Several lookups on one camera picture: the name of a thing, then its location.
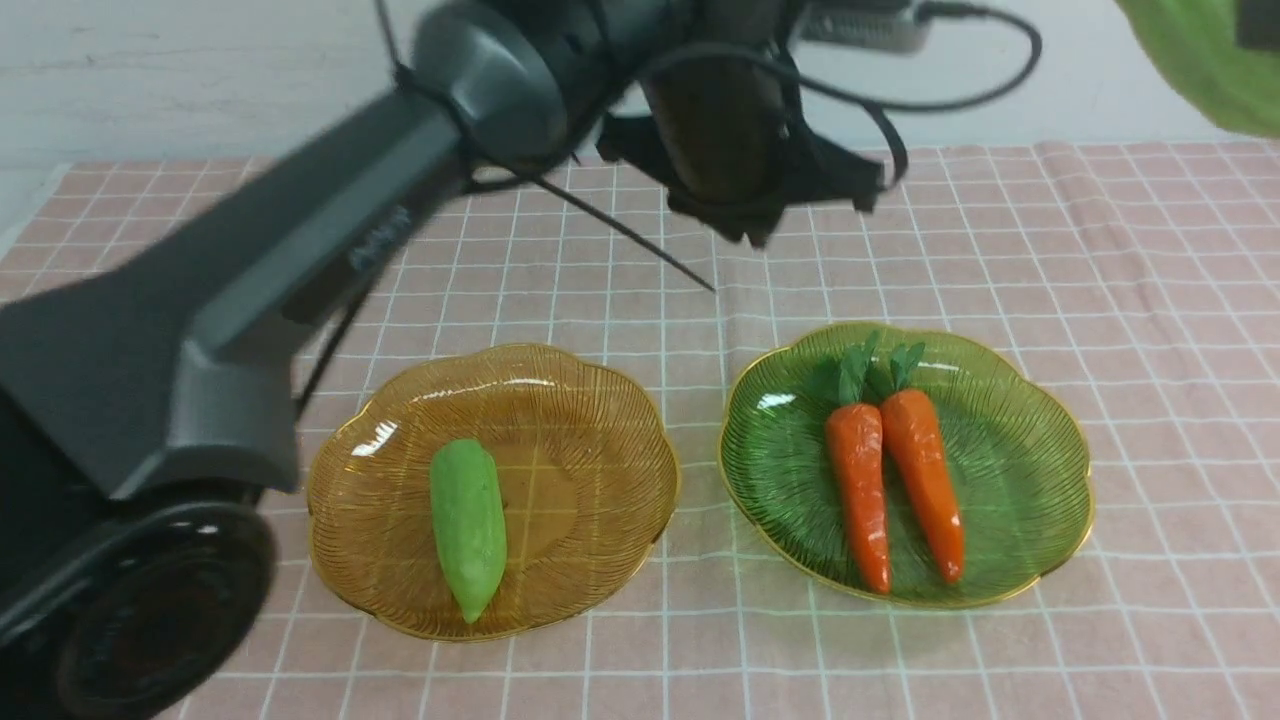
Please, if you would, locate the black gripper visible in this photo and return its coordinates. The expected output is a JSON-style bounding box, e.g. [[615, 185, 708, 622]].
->
[[596, 58, 886, 249]]

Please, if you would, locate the orange toy carrot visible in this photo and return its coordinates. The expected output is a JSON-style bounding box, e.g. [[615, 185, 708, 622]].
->
[[818, 332, 892, 594], [877, 343, 966, 585]]

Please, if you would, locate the green toy gourd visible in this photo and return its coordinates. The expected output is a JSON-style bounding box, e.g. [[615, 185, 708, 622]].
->
[[1116, 1, 1279, 140], [429, 438, 508, 625]]

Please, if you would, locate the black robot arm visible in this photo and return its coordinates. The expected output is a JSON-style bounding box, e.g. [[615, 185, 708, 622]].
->
[[1, 1, 908, 719]]

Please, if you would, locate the amber glass plate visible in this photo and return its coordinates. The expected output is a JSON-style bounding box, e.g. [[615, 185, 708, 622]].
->
[[308, 345, 681, 642]]

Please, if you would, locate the green glass plate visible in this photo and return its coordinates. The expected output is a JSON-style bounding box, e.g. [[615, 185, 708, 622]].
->
[[718, 322, 1096, 610]]

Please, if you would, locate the pink checkered tablecloth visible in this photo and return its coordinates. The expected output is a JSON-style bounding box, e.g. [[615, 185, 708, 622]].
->
[[0, 142, 1280, 720]]

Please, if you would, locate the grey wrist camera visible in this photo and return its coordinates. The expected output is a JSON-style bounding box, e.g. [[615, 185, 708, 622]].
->
[[797, 1, 931, 55]]

